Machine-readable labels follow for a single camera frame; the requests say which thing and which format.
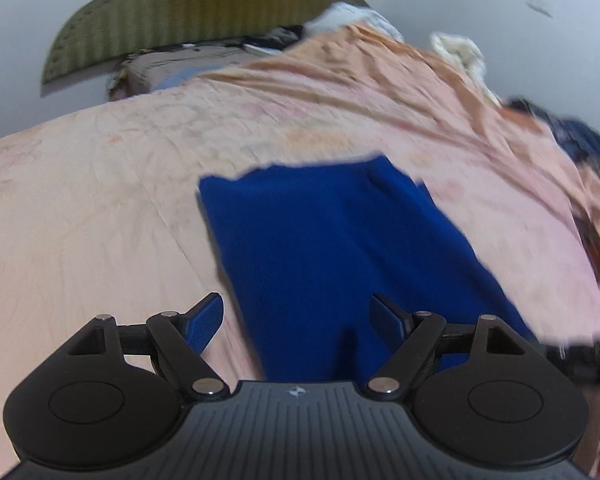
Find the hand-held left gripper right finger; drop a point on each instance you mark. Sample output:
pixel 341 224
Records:
pixel 387 322

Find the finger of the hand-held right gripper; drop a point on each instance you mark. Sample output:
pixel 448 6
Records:
pixel 580 360

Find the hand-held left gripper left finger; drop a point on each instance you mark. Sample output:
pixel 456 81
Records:
pixel 202 325

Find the blue beaded sweater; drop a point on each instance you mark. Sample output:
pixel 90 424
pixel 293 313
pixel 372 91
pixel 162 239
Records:
pixel 320 240

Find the dark clothes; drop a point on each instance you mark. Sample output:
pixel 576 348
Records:
pixel 280 36

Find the pink bed sheet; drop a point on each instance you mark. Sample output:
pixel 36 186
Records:
pixel 80 210

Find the dark blue clothing pile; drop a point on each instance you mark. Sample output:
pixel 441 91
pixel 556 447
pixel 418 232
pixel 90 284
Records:
pixel 580 140

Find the peach quilt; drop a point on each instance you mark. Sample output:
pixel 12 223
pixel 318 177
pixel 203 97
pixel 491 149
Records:
pixel 380 70

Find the brown pillow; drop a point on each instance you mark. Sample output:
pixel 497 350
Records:
pixel 190 65

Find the cream cloth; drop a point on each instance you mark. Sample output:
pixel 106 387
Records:
pixel 460 47

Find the green padded headboard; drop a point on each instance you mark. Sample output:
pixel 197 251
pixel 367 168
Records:
pixel 205 0

